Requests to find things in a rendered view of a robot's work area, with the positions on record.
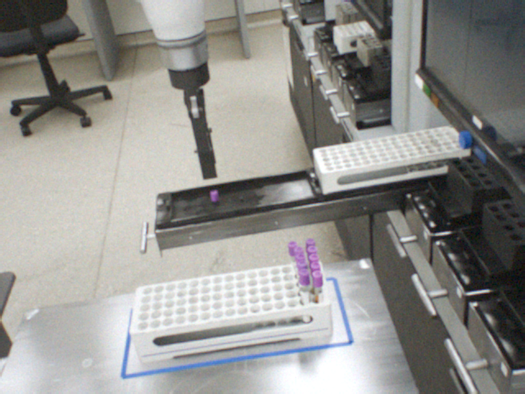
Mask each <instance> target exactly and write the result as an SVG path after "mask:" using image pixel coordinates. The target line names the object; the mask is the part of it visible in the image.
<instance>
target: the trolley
mask: <svg viewBox="0 0 525 394"><path fill-rule="evenodd" d="M322 268H323V272H324V275H325V279H326V284H327V289H328V292H329V295H330V298H331V312H332V321H333V333H332V334H331V335H327V336H322V337H311V338H305V339H300V338H292V339H286V340H280V341H270V342H264V343H258V344H253V345H247V346H237V347H231V348H226V349H220V350H209V351H203V352H197V353H191V354H186V355H176V356H174V357H173V358H171V359H165V360H154V362H148V363H141V362H140V361H139V357H138V356H137V353H136V350H135V346H134V344H133V341H132V339H131V336H130V325H131V319H132V314H133V308H134V302H135V293H130V294H124V295H113V296H107V297H102V298H96V299H92V300H85V301H79V302H73V303H67V304H61V305H50V306H44V307H38V308H37V309H27V310H26V311H25V312H24V315H23V318H22V320H21V325H20V326H19V329H18V330H17V332H16V336H15V339H14V342H13V345H12V348H11V351H10V354H8V357H5V358H0V394H421V393H420V391H419V390H418V386H417V384H416V381H415V378H414V376H413V372H412V370H411V367H410V364H409V361H408V360H407V358H406V354H405V352H404V348H403V346H402V343H401V340H400V338H399V334H398V332H397V329H396V326H395V322H394V320H393V318H392V315H391V313H390V311H389V308H388V306H387V303H386V299H385V297H384V294H383V292H382V289H381V285H380V282H379V280H378V278H377V274H376V271H375V268H374V266H373V264H372V261H371V259H356V260H350V261H344V262H339V263H329V264H323V265H322Z"/></svg>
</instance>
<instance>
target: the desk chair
mask: <svg viewBox="0 0 525 394"><path fill-rule="evenodd" d="M68 8H69V7H68V1H67V0H0V57H3V58H9V57H16V56H19V55H23V54H26V55H28V56H30V55H31V56H34V55H36V56H37V58H38V61H39V65H40V69H41V70H42V72H43V77H44V79H45V84H46V86H47V89H48V93H49V95H45V96H39V97H33V98H21V99H16V100H14V99H13V100H12V101H11V105H12V106H11V108H10V114H11V115H12V116H13V117H18V116H20V114H21V113H22V108H21V107H20V106H36V105H40V106H39V107H38V108H36V109H35V110H34V111H33V112H31V113H30V114H29V115H27V116H26V117H24V118H23V119H22V120H21V121H20V123H19V125H20V126H21V127H20V129H21V133H22V135H23V136H24V137H25V136H27V135H26V134H28V135H32V134H31V131H30V128H29V124H30V123H31V122H32V121H35V120H36V119H38V118H39V117H41V116H42V115H44V114H46V113H48V112H50V111H51V110H53V109H54V108H56V107H57V106H59V107H61V108H65V109H66V110H68V111H70V112H73V113H75V114H77V115H78V116H79V117H83V118H80V124H81V126H82V127H86V126H88V127H91V121H90V118H89V117H85V116H87V113H86V111H85V110H84V109H82V108H80V107H78V106H77V105H75V104H74V103H72V102H71V101H74V100H77V99H82V98H85V97H88V96H90V95H94V94H98V93H101V92H103V97H104V100H107V98H109V99H112V93H111V91H110V89H109V88H108V86H107V85H100V86H95V87H91V88H88V89H81V90H76V91H72V92H71V88H70V87H69V86H68V84H67V82H66V80H62V81H61V82H60V84H58V81H57V78H56V76H55V74H54V71H53V68H52V65H51V64H50V61H49V60H48V58H47V55H46V54H49V51H51V50H54V49H55V47H56V46H58V45H63V44H68V43H70V42H73V41H75V40H77V39H78V38H79V37H80V36H83V37H84V36H86V34H85V33H83V34H79V32H80V30H79V28H78V27H77V25H76V24H75V23H74V22H73V21H72V19H71V18H70V17H69V16H68V15H67V11H68Z"/></svg>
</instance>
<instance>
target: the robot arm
mask: <svg viewBox="0 0 525 394"><path fill-rule="evenodd" d="M135 1H136V2H139V3H141V4H142V7H143V8H144V12H145V14H146V17H147V18H148V22H149V24H150V25H151V26H152V28H153V31H154V34H155V36H156V42H157V46H158V50H159V53H160V58H161V61H162V64H163V66H164V67H166V68H167V71H168V75H169V79H170V82H171V86H172V87H173V88H174V89H178V90H184V91H183V95H184V96H183V100H184V104H185V106H186V109H187V113H188V118H189V119H190V121H191V126H192V130H193V133H194V140H195V144H196V150H195V151H194V153H196V154H197V155H198V158H199V164H200V168H201V172H202V176H203V180H204V181H206V180H210V179H215V178H217V171H216V165H215V163H216V159H215V152H214V148H213V143H212V136H211V133H210V132H213V131H212V127H209V128H208V120H207V113H206V103H205V93H204V88H201V86H204V85H206V84H207V83H208V82H209V80H210V74H209V69H208V62H207V60H208V59H209V56H208V54H209V52H208V48H207V46H208V41H207V33H206V29H205V24H204V16H205V4H204V0H135Z"/></svg>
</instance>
